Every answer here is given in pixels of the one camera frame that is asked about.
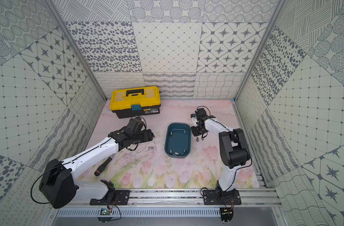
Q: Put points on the aluminium mounting rail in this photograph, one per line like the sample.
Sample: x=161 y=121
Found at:
x=250 y=197

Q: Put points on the left controller board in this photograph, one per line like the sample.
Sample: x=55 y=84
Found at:
x=105 y=216

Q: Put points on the white slotted cable duct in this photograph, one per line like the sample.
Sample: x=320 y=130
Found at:
x=126 y=212

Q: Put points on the teal plastic storage tray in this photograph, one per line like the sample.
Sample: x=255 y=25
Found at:
x=178 y=140

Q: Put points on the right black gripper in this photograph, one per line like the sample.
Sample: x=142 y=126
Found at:
x=195 y=133

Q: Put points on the yellow black plastic toolbox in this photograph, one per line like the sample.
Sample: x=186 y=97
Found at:
x=127 y=103

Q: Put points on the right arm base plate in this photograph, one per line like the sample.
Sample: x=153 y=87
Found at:
x=213 y=197

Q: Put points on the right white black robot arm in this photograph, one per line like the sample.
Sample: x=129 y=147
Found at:
x=233 y=147

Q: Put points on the controller board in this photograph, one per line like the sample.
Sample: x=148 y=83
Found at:
x=105 y=216
x=226 y=214

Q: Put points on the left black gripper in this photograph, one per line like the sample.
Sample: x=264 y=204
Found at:
x=146 y=134

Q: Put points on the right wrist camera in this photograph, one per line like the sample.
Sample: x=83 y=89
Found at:
x=197 y=115

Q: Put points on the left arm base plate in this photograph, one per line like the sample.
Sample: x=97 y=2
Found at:
x=118 y=197

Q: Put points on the right controller board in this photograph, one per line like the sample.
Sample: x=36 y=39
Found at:
x=226 y=214

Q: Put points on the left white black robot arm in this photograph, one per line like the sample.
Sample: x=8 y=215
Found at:
x=59 y=183

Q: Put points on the black orange screwdriver handle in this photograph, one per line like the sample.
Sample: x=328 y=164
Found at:
x=102 y=167

